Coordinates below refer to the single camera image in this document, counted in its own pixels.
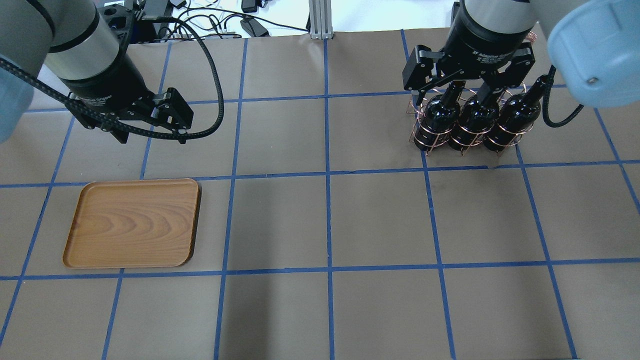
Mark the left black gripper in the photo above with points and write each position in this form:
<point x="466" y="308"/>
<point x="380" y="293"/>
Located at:
<point x="111" y="84"/>

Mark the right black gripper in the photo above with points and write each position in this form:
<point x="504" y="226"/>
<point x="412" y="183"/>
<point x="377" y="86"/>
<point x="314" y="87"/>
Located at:
<point x="487" y="35"/>

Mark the dark wine bottle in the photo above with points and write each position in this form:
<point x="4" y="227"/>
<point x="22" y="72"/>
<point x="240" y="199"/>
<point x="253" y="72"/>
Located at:
<point x="516" y="117"/>
<point x="472" y="125"/>
<point x="437" y="118"/>

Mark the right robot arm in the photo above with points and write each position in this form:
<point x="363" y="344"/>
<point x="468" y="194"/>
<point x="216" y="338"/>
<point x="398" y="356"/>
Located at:
<point x="593" y="43"/>

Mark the wooden tray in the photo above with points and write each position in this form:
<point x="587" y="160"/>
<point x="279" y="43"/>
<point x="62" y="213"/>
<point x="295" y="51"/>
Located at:
<point x="148" y="223"/>

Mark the black power adapter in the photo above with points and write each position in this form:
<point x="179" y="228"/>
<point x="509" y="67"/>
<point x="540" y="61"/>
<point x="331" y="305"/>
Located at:
<point x="253" y="27"/>

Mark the copper wire bottle basket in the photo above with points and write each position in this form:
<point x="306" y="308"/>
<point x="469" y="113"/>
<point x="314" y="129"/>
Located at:
<point x="442" y="120"/>

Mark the aluminium frame post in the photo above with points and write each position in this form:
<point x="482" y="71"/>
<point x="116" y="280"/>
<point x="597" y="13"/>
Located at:
<point x="320" y="16"/>

